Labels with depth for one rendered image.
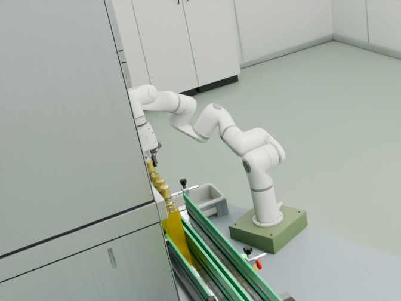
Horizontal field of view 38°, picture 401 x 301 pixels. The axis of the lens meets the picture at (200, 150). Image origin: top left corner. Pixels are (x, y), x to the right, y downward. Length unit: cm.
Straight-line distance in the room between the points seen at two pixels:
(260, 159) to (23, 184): 110
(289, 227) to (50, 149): 124
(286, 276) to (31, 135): 119
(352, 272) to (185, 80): 434
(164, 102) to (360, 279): 100
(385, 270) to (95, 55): 134
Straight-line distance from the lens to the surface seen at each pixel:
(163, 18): 606
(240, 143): 233
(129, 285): 162
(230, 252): 209
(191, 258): 217
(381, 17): 678
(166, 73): 617
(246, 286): 199
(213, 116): 241
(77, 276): 156
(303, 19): 733
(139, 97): 218
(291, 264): 228
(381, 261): 227
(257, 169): 226
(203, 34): 625
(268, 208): 235
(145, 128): 218
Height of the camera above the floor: 213
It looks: 25 degrees down
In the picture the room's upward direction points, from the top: 11 degrees counter-clockwise
